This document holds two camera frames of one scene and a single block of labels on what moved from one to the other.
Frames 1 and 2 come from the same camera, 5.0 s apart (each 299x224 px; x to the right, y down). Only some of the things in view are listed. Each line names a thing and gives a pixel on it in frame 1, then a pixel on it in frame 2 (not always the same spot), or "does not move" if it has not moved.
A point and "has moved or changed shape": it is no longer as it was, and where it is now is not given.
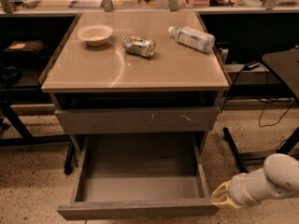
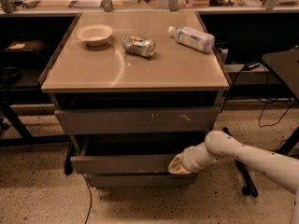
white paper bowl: x=94 y=35 does not move
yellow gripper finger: x=227 y=201 to x=180 y=172
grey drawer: x=128 y=176 has moved or changed shape
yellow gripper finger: x=220 y=195 to x=176 y=163
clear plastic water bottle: x=193 y=38 does not move
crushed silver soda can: x=138 y=46 does not move
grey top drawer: x=138 y=120 does not move
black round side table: x=285 y=65 does not move
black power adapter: x=251 y=64 does not move
